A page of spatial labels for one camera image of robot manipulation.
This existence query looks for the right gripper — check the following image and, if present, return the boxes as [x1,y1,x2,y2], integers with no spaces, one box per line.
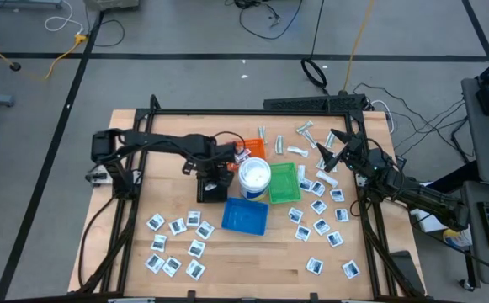
[316,128,393,178]

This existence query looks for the white orange-print packet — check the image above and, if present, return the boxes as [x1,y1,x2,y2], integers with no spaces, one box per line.
[234,147,252,165]

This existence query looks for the white bandage wrapper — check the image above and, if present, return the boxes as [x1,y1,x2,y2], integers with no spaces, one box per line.
[316,170,339,189]
[287,145,310,158]

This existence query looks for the white disinfecting wipes canister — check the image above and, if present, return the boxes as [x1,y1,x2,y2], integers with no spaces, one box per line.
[237,157,273,202]

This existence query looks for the black plastic basket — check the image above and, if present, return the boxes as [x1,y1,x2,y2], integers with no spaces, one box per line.
[196,176,230,204]

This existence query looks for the orange plastic basket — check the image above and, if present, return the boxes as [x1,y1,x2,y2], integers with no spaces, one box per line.
[234,137,268,161]

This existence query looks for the blue plastic basket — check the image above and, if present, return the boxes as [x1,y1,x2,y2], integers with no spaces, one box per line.
[221,197,270,237]

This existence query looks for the green plastic basket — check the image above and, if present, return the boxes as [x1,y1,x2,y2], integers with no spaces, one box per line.
[268,162,303,205]

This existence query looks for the white box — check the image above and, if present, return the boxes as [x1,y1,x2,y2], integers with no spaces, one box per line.
[410,208,439,233]

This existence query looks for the yellow white container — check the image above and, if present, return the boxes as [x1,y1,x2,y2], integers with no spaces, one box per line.
[442,229,473,249]

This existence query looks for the grey cart top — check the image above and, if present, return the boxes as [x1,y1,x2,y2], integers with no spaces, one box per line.
[460,77,489,186]

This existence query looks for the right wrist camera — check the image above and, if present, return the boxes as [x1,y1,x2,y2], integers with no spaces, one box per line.
[351,136,369,159]

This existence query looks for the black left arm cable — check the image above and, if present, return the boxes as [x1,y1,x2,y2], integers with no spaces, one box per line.
[176,130,247,169]

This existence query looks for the black coiled floor cable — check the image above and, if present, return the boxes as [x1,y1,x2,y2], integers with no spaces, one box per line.
[300,57,328,90]

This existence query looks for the tangled black cables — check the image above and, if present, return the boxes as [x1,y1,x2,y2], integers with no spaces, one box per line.
[353,82,468,163]

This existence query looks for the yellow hanging cable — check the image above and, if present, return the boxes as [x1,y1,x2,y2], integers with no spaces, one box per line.
[343,0,375,93]

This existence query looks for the black hanging cable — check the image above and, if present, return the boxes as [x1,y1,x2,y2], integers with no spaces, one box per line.
[310,0,326,61]

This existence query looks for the silver arm base bracket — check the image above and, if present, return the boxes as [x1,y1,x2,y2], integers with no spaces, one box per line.
[85,166,113,187]

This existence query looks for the yellow extension cord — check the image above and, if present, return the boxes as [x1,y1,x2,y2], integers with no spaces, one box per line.
[0,31,88,82]

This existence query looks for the white floor cable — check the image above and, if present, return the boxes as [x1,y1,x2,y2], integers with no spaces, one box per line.
[44,2,86,35]

